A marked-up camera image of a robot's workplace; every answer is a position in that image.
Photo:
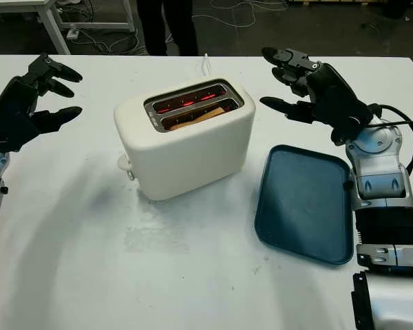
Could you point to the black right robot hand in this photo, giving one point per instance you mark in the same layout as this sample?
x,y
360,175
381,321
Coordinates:
x,y
337,98

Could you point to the toast slice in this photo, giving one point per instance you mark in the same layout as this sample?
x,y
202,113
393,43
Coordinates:
x,y
206,115

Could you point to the dark blue plastic tray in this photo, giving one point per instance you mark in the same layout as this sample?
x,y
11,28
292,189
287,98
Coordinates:
x,y
299,206

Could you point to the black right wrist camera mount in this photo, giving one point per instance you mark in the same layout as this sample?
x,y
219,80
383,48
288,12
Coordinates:
x,y
342,137

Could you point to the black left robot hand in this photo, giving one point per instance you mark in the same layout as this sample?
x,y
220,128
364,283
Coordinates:
x,y
15,96

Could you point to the white metal table frame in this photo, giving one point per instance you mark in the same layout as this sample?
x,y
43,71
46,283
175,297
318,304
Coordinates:
x,y
54,27

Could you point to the black floor object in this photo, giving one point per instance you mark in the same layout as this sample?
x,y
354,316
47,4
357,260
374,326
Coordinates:
x,y
393,8

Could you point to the white power strip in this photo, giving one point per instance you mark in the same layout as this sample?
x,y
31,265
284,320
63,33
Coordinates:
x,y
73,34

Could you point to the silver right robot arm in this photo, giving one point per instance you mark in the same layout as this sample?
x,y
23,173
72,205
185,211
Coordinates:
x,y
375,168

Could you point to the cream two-slot toaster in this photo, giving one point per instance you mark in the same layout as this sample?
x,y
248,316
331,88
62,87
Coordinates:
x,y
186,154

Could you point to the person in black trousers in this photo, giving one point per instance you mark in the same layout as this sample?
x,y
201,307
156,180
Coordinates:
x,y
155,27

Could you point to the small dark floor debris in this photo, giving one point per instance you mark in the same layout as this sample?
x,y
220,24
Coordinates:
x,y
369,25

